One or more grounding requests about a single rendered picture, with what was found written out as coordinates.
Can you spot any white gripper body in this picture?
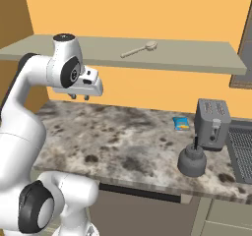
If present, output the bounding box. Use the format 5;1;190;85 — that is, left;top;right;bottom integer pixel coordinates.
52;78;104;97

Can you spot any beige dish brush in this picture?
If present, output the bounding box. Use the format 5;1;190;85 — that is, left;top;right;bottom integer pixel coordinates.
119;40;158;59

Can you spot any brown cabinet side panel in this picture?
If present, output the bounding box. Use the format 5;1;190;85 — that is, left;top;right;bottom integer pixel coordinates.
0;0;51;116

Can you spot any beige cabinet shelf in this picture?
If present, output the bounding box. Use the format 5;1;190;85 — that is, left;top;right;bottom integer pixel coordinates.
0;33;248;77

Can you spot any blue sponge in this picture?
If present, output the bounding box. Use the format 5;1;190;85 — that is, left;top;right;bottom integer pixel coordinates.
172;116;191;132

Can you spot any grey soap dispenser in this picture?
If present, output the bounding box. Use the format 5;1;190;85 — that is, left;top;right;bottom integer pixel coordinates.
176;134;208;178

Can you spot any grey toaster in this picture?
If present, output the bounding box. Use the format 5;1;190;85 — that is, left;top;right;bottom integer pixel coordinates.
193;97;232;152

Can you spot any grey-brown cupboard front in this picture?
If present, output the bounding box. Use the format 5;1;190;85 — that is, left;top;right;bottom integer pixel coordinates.
88;189;202;236

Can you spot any dark framed panel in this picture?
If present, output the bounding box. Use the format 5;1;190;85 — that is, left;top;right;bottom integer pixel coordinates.
228;0;252;90

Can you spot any beige cupboard run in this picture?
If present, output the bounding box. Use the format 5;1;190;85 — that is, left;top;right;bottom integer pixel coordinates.
191;196;252;236

